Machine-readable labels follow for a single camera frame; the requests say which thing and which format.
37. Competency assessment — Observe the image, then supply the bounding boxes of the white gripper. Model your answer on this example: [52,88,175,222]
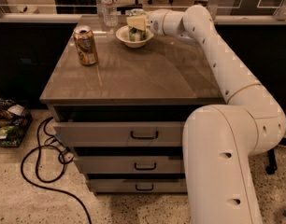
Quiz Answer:
[126,9,168,35]

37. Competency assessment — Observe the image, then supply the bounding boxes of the green soda can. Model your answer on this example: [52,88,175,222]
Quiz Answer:
[127,9,147,41]

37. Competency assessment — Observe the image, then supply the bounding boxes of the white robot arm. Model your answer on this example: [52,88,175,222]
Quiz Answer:
[148,5,286,224]

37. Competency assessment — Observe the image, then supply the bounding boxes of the white paper bowl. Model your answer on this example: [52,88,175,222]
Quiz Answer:
[116,25,153,49]

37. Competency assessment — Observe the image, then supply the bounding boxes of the orange soda can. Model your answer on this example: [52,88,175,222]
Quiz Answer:
[73,25,98,65]

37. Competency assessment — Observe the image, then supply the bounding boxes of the clear plastic water bottle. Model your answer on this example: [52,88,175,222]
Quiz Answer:
[100,0,118,27]

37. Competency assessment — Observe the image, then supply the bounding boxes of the grey drawer cabinet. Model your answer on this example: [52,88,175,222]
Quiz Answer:
[39,14,226,196]

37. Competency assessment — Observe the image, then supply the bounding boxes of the top grey drawer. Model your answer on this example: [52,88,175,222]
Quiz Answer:
[52,105,193,147]

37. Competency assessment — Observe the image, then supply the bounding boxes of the grey drawer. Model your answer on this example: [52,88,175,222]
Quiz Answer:
[75,147,184,174]
[86,174,187,194]
[52,105,193,147]

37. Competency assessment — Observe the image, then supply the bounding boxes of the middle grey drawer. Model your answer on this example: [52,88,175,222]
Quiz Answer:
[75,147,184,174]

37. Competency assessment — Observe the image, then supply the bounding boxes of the box of snack bags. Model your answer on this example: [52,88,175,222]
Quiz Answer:
[0,98,33,147]

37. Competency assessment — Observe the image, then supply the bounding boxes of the bottom grey drawer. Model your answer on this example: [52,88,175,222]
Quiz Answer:
[86,174,187,194]

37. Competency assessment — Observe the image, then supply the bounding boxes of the black robot stand leg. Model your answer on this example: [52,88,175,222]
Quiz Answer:
[265,138,286,175]

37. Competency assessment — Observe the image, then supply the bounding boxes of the black floor cable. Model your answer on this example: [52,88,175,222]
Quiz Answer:
[20,117,93,224]

